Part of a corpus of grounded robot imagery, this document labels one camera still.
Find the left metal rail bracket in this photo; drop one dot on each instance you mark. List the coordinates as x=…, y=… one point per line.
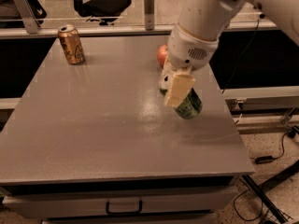
x=28, y=18

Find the gold soda can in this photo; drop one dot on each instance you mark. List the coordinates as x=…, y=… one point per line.
x=71, y=44

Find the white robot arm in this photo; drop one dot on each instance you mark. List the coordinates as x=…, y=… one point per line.
x=206, y=19

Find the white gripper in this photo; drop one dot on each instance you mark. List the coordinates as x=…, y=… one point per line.
x=187, y=50

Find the grey cabinet drawer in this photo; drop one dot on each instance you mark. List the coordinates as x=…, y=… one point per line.
x=93, y=204

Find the green soda can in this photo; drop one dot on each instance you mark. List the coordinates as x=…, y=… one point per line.
x=190, y=107

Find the red apple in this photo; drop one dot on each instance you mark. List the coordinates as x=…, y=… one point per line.
x=162, y=54

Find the black drawer handle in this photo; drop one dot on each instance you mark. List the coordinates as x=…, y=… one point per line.
x=123, y=208

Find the black power adapter with cable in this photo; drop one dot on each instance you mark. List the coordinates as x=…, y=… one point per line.
x=268, y=159

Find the metal rail bracket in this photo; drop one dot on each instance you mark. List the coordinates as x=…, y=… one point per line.
x=149, y=14
x=28, y=18

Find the middle metal rail bracket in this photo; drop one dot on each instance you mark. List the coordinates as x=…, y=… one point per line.
x=149, y=14

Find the black office chair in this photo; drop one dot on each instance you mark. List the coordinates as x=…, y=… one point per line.
x=103, y=11

